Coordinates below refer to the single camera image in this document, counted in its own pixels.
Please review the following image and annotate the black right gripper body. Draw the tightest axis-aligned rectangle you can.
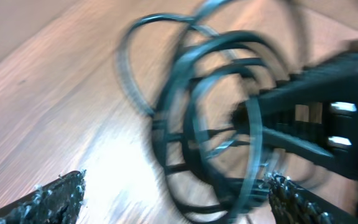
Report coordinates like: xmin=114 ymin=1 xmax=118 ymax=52
xmin=321 ymin=52 xmax=358 ymax=180

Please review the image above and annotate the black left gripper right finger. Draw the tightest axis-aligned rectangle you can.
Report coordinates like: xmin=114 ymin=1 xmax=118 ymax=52
xmin=265 ymin=173 xmax=358 ymax=224

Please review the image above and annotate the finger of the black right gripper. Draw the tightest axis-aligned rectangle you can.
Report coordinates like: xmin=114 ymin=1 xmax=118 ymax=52
xmin=263 ymin=127 xmax=337 ymax=168
xmin=231 ymin=67 xmax=357 ymax=125

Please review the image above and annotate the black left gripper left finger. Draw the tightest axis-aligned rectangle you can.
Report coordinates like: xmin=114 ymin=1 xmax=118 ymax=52
xmin=0 ymin=170 xmax=86 ymax=224

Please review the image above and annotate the black USB cable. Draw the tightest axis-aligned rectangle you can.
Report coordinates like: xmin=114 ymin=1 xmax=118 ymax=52
xmin=116 ymin=0 xmax=316 ymax=224

